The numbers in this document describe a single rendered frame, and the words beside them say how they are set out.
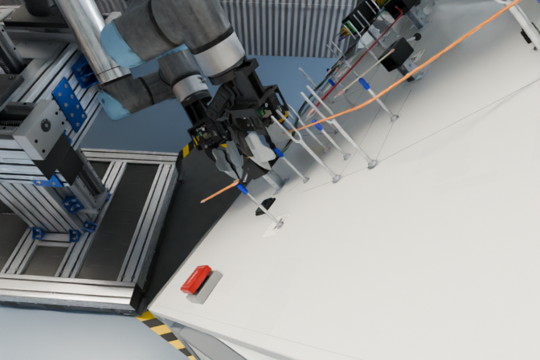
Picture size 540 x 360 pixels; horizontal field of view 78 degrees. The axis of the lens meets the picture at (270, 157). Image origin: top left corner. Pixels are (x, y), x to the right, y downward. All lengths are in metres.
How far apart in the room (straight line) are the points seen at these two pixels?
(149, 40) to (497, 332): 0.51
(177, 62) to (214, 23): 0.30
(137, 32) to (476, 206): 0.47
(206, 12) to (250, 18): 2.49
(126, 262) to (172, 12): 1.35
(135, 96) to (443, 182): 0.70
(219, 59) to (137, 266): 1.31
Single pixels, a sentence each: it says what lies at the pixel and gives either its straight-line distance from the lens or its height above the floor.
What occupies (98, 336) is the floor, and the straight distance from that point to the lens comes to 1.89.
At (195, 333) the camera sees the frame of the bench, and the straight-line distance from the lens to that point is 0.92.
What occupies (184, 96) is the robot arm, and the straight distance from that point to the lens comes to 0.78.
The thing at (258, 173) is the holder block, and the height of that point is 1.14.
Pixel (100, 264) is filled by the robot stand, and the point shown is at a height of 0.21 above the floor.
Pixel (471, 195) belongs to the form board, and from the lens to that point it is 0.32.
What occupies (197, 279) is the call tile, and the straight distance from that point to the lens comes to 0.59.
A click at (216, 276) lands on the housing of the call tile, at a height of 1.12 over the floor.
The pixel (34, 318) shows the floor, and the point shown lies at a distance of 2.06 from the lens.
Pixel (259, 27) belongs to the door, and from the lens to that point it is 3.03.
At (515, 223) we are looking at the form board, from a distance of 0.28.
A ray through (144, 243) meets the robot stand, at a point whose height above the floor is 0.22.
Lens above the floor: 1.68
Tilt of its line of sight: 49 degrees down
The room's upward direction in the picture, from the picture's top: straight up
